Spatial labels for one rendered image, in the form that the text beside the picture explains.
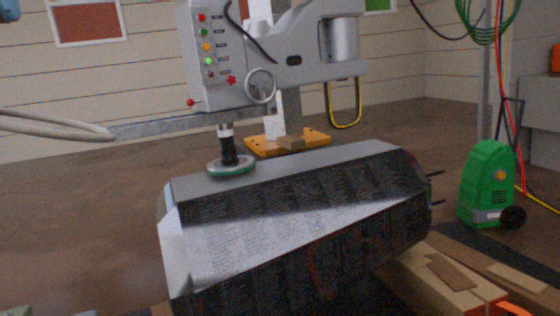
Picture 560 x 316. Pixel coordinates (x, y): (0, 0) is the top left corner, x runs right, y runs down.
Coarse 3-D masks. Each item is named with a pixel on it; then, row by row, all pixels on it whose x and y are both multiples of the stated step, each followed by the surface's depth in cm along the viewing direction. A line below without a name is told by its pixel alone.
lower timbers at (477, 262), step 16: (432, 240) 229; (448, 240) 227; (464, 256) 209; (480, 256) 207; (384, 272) 209; (480, 272) 194; (400, 288) 195; (512, 288) 179; (416, 304) 183; (528, 304) 172; (544, 304) 166
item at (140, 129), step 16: (224, 112) 154; (240, 112) 156; (256, 112) 161; (272, 112) 161; (112, 128) 143; (128, 128) 136; (144, 128) 139; (160, 128) 142; (176, 128) 145; (192, 128) 148
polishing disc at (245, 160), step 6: (240, 156) 172; (246, 156) 171; (210, 162) 168; (216, 162) 167; (240, 162) 162; (246, 162) 161; (252, 162) 162; (210, 168) 159; (216, 168) 158; (222, 168) 157; (228, 168) 156; (234, 168) 156; (240, 168) 157
